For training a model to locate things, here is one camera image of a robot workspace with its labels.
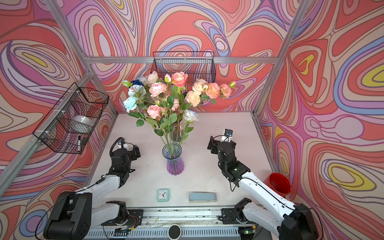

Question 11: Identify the black wire basket wall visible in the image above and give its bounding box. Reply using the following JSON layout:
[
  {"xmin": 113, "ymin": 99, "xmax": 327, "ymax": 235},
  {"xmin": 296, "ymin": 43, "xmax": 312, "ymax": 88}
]
[
  {"xmin": 151, "ymin": 51, "xmax": 216, "ymax": 86},
  {"xmin": 33, "ymin": 83, "xmax": 109, "ymax": 155}
]

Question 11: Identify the small teal alarm clock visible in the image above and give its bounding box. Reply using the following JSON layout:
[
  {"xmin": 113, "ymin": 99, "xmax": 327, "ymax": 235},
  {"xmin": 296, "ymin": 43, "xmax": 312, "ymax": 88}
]
[{"xmin": 157, "ymin": 189, "xmax": 170, "ymax": 203}]

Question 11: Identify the light blue carnation stem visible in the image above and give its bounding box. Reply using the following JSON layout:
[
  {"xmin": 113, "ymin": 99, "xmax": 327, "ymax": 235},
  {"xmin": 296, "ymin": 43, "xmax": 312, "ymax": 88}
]
[{"xmin": 121, "ymin": 80, "xmax": 167, "ymax": 148}]

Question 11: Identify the black wire basket back wall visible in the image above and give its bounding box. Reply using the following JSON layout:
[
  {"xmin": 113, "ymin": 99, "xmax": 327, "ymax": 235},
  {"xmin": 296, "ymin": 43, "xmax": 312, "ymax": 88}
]
[{"xmin": 151, "ymin": 51, "xmax": 216, "ymax": 86}]

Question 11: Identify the pink carnation stem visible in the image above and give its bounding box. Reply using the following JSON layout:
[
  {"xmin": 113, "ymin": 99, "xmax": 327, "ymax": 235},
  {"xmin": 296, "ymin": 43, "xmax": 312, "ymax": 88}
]
[{"xmin": 200, "ymin": 81, "xmax": 237, "ymax": 104}]

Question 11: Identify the round black white sensor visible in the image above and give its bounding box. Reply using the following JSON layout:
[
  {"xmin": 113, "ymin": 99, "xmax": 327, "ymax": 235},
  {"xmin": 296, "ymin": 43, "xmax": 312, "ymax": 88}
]
[{"xmin": 168, "ymin": 224, "xmax": 182, "ymax": 240}]

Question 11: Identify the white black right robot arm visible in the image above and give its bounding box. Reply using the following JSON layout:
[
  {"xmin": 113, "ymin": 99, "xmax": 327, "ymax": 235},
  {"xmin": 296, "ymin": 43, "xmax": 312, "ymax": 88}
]
[{"xmin": 207, "ymin": 135, "xmax": 320, "ymax": 240}]

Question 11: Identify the pink grey glass vase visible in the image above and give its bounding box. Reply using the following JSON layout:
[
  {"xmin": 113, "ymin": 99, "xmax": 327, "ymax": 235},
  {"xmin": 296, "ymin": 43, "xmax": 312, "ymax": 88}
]
[{"xmin": 171, "ymin": 125, "xmax": 183, "ymax": 143}]

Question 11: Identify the pink ranunculus spray stem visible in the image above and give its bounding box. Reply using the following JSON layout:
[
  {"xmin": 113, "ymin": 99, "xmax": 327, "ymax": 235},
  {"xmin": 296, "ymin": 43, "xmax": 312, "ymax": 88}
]
[{"xmin": 149, "ymin": 80, "xmax": 172, "ymax": 143}]

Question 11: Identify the red pink rose stem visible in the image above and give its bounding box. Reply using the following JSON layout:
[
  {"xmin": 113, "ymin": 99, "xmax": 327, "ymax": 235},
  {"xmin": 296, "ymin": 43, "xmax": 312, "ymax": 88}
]
[{"xmin": 166, "ymin": 72, "xmax": 192, "ymax": 139}]

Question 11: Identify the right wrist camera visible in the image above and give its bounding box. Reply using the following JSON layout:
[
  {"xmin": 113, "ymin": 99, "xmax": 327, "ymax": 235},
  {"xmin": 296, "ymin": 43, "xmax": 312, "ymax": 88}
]
[{"xmin": 221, "ymin": 129, "xmax": 233, "ymax": 143}]

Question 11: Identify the blue rose stem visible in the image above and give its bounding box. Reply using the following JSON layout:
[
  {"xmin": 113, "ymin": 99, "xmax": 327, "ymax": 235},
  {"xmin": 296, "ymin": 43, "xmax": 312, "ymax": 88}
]
[{"xmin": 131, "ymin": 79, "xmax": 144, "ymax": 86}]

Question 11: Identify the purple glass vase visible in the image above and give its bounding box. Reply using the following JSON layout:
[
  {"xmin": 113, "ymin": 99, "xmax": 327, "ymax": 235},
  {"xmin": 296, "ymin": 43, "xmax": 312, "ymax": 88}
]
[{"xmin": 162, "ymin": 142, "xmax": 185, "ymax": 176}]

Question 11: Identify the black marker in basket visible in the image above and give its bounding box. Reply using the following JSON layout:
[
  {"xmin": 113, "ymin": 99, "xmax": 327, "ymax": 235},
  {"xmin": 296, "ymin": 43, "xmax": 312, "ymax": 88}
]
[{"xmin": 77, "ymin": 135, "xmax": 82, "ymax": 154}]

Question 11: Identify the cream carnation stem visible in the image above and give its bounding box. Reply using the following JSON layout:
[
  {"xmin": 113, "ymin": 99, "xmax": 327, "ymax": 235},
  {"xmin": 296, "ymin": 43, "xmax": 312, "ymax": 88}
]
[{"xmin": 186, "ymin": 79, "xmax": 208, "ymax": 107}]

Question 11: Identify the black wire basket left wall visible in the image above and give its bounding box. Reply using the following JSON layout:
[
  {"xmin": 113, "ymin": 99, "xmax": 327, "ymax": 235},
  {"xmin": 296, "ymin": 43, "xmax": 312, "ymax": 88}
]
[{"xmin": 33, "ymin": 83, "xmax": 109, "ymax": 155}]

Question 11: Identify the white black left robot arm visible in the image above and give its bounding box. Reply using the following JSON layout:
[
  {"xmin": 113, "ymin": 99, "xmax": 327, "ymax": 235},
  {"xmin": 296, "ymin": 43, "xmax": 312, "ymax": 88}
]
[{"xmin": 38, "ymin": 137, "xmax": 141, "ymax": 240}]

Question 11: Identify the red plastic cup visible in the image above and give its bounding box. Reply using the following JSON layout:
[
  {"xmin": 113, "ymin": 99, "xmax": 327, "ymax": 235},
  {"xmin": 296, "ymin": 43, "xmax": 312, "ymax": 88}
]
[{"xmin": 263, "ymin": 173, "xmax": 292, "ymax": 197}]

